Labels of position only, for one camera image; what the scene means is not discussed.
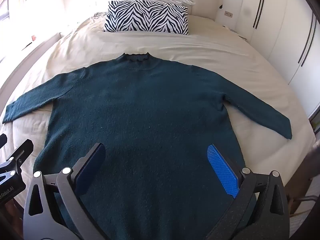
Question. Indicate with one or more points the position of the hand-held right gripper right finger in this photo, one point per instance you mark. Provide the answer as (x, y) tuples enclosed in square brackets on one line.
[(221, 170)]

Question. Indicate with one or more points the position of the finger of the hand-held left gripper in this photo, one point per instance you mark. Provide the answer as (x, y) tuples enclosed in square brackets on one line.
[(3, 141), (21, 152)]

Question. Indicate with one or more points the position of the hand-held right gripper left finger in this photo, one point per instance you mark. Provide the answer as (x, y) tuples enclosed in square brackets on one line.
[(90, 166)]

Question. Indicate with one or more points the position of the dark teal knit sweater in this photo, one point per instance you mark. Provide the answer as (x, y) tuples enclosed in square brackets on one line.
[(150, 117)]

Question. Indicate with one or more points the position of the bed with beige sheet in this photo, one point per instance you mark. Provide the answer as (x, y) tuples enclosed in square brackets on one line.
[(205, 52)]

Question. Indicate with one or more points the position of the zebra print pillow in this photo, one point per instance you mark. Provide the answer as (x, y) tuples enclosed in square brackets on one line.
[(147, 17)]

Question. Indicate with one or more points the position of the white wall socket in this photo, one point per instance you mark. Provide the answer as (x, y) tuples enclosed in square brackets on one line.
[(228, 14)]

